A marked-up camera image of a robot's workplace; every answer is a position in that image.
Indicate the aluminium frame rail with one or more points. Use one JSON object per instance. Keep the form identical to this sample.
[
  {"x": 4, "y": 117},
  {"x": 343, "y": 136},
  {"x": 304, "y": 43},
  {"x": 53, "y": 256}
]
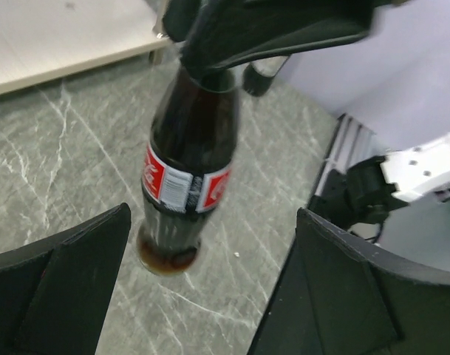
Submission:
[{"x": 352, "y": 142}]

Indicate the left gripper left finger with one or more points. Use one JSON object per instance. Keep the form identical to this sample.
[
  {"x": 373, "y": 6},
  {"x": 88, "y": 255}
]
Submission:
[{"x": 55, "y": 292}]

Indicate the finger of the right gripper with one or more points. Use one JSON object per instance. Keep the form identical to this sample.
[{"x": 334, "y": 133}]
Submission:
[
  {"x": 179, "y": 18},
  {"x": 229, "y": 33}
]

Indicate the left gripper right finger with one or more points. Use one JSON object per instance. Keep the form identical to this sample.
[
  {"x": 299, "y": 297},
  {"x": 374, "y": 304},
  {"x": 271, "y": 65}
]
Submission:
[{"x": 338, "y": 294}]

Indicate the cola glass bottle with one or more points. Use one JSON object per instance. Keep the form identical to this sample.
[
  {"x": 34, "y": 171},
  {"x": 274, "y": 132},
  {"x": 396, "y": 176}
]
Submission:
[
  {"x": 258, "y": 76},
  {"x": 187, "y": 166}
]

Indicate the white two-tier wooden shelf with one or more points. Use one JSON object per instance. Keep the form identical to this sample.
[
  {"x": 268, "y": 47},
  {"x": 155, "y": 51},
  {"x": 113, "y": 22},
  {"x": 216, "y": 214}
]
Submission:
[{"x": 44, "y": 40}]

